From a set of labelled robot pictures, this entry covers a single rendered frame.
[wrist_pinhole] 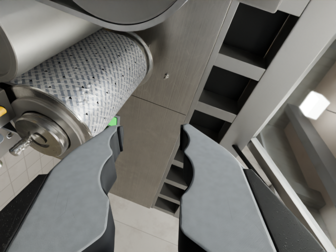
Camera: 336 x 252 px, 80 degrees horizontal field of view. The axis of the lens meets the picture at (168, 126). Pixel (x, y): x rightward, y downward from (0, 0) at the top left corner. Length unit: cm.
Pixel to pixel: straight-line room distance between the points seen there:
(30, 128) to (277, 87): 52
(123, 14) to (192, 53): 36
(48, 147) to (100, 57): 17
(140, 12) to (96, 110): 18
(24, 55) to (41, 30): 4
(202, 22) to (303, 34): 21
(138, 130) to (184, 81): 28
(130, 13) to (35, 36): 14
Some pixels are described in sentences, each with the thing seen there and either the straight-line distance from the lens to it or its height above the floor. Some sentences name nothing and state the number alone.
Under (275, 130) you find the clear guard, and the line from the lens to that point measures 65.
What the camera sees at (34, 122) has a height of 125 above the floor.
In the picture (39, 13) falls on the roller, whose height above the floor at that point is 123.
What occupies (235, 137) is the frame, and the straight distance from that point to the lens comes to 68.
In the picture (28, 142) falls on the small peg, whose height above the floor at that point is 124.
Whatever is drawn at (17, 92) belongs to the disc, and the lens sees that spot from 33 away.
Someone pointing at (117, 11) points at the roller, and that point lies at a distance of 20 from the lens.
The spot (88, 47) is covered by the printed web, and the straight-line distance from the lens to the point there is 42.
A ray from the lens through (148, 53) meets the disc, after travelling 48.
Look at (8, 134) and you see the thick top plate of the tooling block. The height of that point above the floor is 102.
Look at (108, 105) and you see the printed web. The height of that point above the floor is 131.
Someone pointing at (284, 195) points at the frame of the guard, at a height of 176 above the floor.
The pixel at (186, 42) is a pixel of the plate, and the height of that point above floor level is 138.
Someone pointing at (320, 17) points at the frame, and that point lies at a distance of 53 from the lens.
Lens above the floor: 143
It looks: 3 degrees down
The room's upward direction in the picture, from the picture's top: 111 degrees clockwise
